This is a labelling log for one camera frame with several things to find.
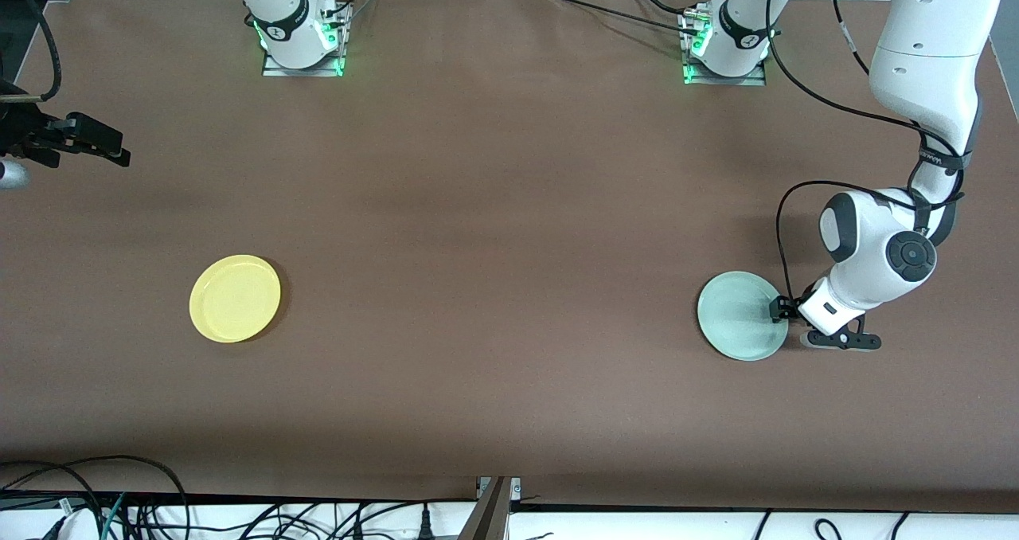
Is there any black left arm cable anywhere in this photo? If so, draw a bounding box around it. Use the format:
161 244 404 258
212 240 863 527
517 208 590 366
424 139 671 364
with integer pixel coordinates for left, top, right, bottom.
766 0 968 306

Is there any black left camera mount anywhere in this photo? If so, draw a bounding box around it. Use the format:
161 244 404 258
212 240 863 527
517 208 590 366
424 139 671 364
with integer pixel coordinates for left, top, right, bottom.
804 327 883 352

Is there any thin grey cable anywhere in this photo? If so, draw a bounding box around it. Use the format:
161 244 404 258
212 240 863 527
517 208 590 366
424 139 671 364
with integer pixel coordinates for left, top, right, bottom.
342 0 383 31

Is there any black looping cable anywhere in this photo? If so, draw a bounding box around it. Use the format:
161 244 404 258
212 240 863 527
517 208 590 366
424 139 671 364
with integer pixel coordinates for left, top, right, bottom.
0 454 189 540

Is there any yellow plastic plate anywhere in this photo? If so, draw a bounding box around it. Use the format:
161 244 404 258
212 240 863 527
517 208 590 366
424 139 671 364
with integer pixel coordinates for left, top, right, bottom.
189 254 282 344

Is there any aluminium frame post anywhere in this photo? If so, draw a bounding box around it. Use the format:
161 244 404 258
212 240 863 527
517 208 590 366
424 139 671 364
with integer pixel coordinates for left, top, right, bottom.
458 476 522 540

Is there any brown table cover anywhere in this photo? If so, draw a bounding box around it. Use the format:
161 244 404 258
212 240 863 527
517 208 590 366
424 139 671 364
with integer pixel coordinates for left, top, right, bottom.
0 0 1019 513

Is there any green cable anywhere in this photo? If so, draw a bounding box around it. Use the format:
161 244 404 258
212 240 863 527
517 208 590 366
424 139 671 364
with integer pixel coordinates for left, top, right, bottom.
100 492 128 540

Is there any long black table cable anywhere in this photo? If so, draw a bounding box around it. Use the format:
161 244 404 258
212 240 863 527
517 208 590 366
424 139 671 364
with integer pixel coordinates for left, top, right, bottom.
544 0 705 39

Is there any pale green plastic plate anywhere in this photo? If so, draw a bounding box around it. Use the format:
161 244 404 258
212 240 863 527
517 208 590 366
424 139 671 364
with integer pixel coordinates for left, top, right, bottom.
697 271 790 362

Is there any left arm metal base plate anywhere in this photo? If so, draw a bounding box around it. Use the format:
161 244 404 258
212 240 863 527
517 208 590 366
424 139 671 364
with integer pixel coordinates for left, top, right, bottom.
681 10 767 87

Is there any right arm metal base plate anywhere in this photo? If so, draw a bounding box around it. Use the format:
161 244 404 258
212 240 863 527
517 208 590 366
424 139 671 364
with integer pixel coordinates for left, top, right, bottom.
261 2 352 78

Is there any white lower shelf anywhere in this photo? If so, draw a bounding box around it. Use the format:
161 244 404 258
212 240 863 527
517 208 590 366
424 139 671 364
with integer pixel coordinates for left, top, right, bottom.
0 499 1019 540

